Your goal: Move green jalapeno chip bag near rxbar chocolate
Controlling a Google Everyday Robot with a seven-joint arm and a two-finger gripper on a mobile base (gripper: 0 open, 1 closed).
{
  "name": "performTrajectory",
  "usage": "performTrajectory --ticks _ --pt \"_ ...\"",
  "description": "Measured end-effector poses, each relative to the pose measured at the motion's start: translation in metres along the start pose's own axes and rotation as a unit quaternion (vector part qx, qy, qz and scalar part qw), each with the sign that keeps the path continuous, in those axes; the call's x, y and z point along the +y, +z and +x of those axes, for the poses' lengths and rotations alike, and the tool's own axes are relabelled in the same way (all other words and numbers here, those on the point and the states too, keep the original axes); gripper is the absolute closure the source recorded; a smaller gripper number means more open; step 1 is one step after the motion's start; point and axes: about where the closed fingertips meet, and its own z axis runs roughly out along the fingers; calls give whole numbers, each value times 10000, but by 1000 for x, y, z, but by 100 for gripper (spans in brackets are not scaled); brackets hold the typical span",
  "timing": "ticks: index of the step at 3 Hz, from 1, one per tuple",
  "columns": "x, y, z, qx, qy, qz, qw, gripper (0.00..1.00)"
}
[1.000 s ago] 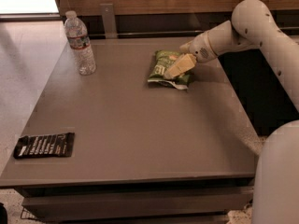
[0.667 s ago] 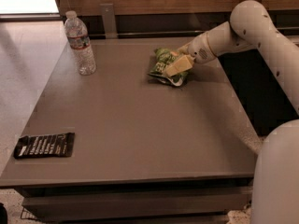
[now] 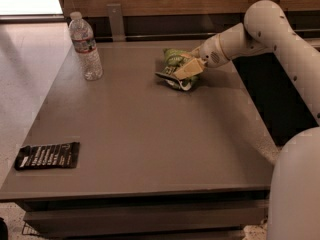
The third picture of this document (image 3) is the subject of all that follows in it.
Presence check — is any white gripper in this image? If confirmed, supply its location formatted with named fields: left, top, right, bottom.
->
left=173, top=34, right=229, bottom=80

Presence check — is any green jalapeno chip bag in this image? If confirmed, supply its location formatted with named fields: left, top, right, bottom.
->
left=155, top=48, right=199, bottom=91

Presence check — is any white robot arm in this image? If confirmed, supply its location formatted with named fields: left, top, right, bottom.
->
left=192, top=0, right=320, bottom=240

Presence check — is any black rxbar chocolate bar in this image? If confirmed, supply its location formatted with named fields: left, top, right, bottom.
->
left=14, top=142, right=80, bottom=171

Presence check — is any grey table with drawers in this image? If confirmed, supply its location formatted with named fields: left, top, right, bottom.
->
left=1, top=43, right=276, bottom=239

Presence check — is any clear plastic water bottle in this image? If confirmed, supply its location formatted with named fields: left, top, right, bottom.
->
left=69, top=11, right=104, bottom=81

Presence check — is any horizontal metal rail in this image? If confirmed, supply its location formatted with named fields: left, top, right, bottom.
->
left=94, top=29, right=320, bottom=42

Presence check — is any left metal wall bracket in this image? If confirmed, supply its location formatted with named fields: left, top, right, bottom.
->
left=107, top=3, right=126, bottom=42

